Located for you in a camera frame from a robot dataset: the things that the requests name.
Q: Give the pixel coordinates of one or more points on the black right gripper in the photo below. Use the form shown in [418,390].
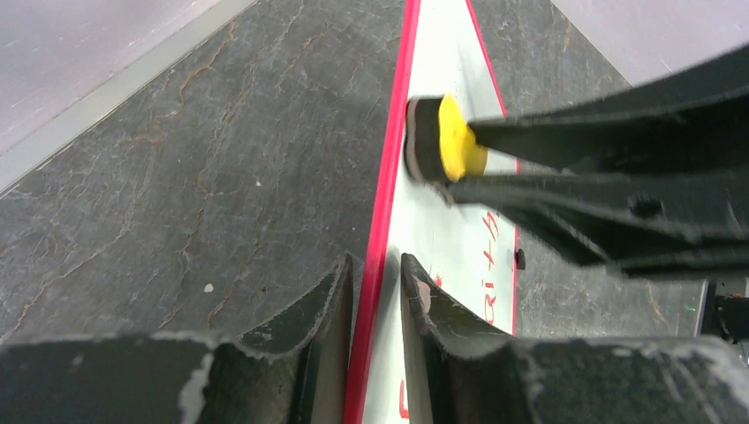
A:
[673,226]

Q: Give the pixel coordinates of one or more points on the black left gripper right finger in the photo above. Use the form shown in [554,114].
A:
[461,369]

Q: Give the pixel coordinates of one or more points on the black whiteboard foot clip right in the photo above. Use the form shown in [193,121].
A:
[520,259]

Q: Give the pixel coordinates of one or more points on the yellow round eraser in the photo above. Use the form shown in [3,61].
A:
[439,146]

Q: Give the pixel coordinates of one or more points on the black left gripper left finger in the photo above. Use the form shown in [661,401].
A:
[289,369]

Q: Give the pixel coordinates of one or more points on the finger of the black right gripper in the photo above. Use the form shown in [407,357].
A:
[690,121]

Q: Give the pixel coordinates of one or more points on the pink framed whiteboard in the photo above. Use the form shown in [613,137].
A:
[469,251]

